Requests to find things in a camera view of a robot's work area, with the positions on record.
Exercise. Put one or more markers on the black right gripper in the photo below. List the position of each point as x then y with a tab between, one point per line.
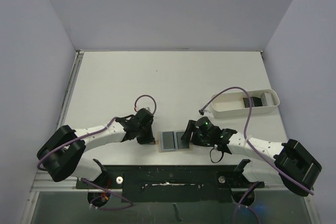
192	135

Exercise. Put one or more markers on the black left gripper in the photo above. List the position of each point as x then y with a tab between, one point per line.
149	139

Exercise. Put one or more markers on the beige card holder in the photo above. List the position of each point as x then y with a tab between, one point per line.
158	141

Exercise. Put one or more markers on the black credit card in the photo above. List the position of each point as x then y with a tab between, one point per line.
167	141
181	144

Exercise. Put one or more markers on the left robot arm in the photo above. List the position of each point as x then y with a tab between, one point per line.
62	155

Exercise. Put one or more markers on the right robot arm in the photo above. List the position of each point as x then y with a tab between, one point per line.
287	163

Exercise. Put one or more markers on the black cards in tray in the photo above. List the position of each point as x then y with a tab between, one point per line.
255	102

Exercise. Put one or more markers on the white plastic tray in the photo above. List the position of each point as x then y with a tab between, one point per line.
233	104

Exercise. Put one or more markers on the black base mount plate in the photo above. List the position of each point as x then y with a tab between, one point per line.
175	183

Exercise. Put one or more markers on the aluminium table frame rail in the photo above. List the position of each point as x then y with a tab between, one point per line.
70	87

